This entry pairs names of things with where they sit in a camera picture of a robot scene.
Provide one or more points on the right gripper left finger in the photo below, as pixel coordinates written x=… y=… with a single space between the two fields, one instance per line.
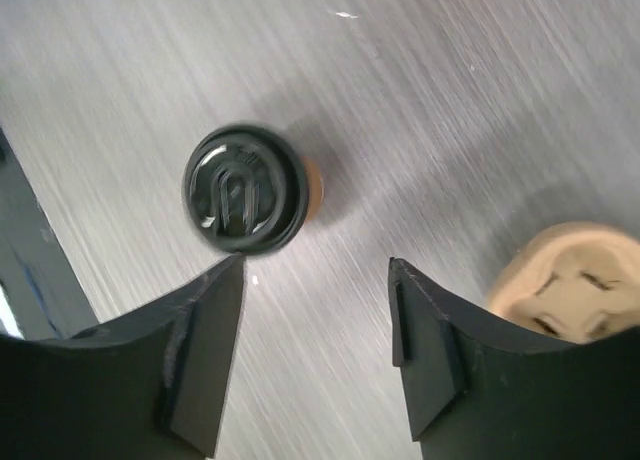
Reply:
x=149 y=384

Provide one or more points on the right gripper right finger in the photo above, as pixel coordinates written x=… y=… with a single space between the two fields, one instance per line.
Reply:
x=479 y=387

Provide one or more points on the black coffee cup lid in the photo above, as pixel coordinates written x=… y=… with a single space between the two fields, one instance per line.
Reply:
x=246 y=190

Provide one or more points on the brown paper coffee cup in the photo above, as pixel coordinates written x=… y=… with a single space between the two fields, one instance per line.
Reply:
x=316 y=188

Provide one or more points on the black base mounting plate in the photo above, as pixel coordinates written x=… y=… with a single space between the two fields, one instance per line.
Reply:
x=41 y=296

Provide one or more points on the brown pulp cup carrier stack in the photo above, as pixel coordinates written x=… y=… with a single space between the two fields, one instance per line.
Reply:
x=576 y=281

